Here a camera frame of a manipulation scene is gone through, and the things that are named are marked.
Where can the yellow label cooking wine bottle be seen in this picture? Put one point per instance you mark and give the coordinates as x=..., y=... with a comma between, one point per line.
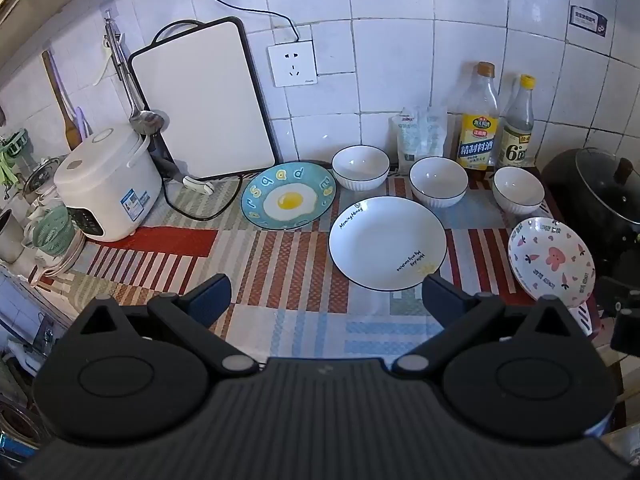
x=477, y=135

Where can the blue fried egg plate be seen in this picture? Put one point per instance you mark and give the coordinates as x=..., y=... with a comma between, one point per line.
x=287, y=197

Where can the white ribbed bowl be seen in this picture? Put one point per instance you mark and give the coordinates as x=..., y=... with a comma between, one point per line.
x=518, y=190
x=439, y=180
x=360, y=165

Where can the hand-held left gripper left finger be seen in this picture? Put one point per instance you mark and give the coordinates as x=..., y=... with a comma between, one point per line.
x=210, y=300

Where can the green plastic strainer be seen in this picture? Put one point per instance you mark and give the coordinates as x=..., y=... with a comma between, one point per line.
x=52, y=232

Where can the glass pot lid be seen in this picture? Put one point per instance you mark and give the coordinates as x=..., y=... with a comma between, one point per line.
x=605, y=190

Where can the stainless steel ladle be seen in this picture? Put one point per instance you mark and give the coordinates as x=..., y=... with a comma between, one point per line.
x=147, y=121

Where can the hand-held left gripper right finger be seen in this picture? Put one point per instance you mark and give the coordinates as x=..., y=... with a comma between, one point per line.
x=442, y=302

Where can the pink rabbit print plate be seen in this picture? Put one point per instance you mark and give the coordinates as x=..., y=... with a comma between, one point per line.
x=550, y=260

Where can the wooden wall shelf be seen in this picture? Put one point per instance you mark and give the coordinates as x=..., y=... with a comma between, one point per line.
x=30, y=5

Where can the clear plastic salt bag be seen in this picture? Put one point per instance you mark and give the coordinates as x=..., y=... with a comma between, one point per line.
x=417, y=135

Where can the blue white wall sticker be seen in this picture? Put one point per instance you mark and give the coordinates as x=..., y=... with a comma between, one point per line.
x=587, y=21

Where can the large white plate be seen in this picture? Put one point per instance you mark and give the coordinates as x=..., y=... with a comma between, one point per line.
x=387, y=242

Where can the white cutting board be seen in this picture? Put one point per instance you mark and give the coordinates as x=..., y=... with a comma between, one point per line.
x=200, y=105

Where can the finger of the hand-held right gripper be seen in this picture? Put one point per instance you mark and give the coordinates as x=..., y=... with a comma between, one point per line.
x=617, y=295

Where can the wooden spatula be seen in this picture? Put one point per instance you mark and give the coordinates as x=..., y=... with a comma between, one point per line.
x=62, y=105

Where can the white rice cooker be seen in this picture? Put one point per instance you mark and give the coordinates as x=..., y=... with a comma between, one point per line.
x=105, y=185

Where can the striped tablecloth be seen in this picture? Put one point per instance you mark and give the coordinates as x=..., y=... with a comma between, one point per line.
x=300, y=280

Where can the black cooking pot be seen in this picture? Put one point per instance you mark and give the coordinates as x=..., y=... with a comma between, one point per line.
x=565, y=185

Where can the yellow cap vinegar bottle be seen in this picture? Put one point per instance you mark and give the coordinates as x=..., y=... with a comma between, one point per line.
x=519, y=135

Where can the white wall socket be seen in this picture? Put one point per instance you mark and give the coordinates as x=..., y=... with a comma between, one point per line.
x=292, y=65

